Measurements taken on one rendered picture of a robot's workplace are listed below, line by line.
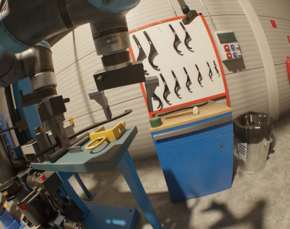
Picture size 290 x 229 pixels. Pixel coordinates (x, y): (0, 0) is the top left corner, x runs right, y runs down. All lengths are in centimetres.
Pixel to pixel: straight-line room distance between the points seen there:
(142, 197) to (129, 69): 72
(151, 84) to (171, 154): 86
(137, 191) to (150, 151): 177
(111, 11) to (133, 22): 235
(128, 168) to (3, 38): 68
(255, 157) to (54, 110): 172
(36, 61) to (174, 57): 200
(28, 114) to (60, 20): 120
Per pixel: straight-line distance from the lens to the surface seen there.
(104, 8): 18
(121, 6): 18
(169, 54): 218
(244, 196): 158
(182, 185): 138
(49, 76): 42
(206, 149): 116
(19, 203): 76
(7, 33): 22
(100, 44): 30
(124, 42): 30
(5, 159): 122
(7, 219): 269
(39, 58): 44
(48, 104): 37
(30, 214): 135
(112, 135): 63
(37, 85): 41
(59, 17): 20
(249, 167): 176
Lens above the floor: 125
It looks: 10 degrees down
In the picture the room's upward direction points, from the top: 17 degrees counter-clockwise
